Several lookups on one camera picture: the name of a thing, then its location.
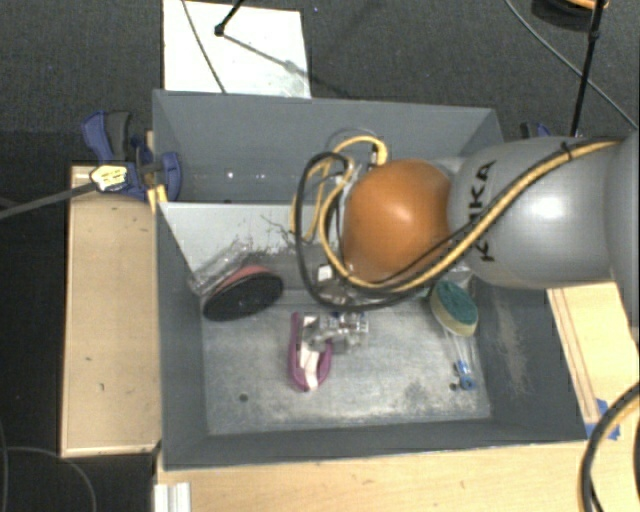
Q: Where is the purple and white clip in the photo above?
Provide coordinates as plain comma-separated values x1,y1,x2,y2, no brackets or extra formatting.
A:
287,312,335,394

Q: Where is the clear jar with black lid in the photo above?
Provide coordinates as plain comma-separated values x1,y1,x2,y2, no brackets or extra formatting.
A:
186,238,286,323

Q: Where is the green and yellow dish brush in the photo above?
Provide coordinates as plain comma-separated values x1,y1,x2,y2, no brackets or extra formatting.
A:
429,279,481,392

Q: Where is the grey metal bin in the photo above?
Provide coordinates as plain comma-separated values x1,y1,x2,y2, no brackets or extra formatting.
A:
149,88,589,471

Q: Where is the pale wood board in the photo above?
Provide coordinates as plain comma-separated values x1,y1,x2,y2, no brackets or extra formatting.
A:
59,163,164,459

